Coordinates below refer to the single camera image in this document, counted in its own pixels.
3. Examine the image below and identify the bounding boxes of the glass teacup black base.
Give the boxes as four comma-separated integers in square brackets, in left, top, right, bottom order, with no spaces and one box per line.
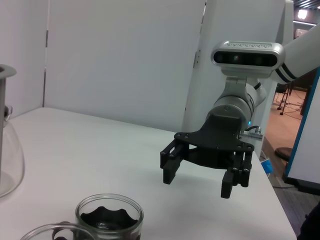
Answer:
[19,221,87,240]

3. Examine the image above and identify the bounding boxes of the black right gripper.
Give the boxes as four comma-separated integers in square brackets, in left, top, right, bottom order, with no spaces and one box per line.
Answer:
[160,114,254,199]

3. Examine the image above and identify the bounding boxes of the blue-framed white partition board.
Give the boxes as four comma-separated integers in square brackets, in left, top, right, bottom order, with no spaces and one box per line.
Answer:
[282,66,320,194]

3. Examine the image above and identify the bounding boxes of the black chair legs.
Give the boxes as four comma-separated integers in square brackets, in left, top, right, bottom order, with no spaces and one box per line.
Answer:
[275,84,305,117]

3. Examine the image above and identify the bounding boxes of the glass carafe black lid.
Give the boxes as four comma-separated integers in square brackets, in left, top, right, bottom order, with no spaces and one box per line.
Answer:
[0,104,26,199]

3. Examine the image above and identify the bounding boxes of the round brown stool base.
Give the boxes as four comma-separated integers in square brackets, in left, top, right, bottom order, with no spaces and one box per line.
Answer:
[274,146,294,159]

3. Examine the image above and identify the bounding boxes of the glass jar with black lid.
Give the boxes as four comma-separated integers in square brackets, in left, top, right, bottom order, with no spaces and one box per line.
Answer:
[75,193,145,240]

